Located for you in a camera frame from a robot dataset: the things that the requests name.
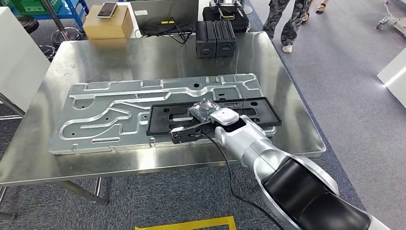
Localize black equipment bag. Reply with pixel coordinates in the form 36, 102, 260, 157
202, 0, 249, 34

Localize stamped grey metal plate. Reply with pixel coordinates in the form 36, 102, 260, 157
48, 73, 277, 156

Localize stainless steel workbench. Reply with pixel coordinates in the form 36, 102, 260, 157
0, 31, 327, 207

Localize grey flat panel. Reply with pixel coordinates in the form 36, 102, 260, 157
130, 0, 200, 37

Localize grey wheeled base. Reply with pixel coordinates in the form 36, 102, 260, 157
376, 16, 406, 35

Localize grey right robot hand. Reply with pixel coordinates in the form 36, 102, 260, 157
187, 98, 221, 123

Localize blue metal rack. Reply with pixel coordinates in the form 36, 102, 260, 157
9, 0, 90, 29

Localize black plastic frame part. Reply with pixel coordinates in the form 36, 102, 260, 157
146, 96, 283, 137

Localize grey device with handles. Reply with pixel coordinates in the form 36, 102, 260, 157
209, 0, 245, 20

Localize chrome stanchion post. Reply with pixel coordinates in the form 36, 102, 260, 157
41, 0, 85, 48

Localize black ribbed case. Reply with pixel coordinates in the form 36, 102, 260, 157
195, 20, 218, 59
215, 19, 237, 58

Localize white cabinet with light strip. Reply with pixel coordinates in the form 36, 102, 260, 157
376, 47, 406, 109

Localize smartphone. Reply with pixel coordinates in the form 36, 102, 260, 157
96, 1, 119, 19

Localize black round stool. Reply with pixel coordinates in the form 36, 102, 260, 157
14, 15, 40, 34

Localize green plastic crate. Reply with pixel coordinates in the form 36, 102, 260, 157
8, 0, 62, 15

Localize tangled black cables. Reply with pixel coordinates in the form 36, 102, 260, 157
139, 24, 195, 45

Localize black camera cable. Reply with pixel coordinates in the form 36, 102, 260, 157
193, 131, 286, 230

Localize yellow floor tape square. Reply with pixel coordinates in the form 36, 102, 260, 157
135, 216, 237, 230

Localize brown cardboard box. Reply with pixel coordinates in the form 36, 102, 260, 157
83, 4, 134, 40

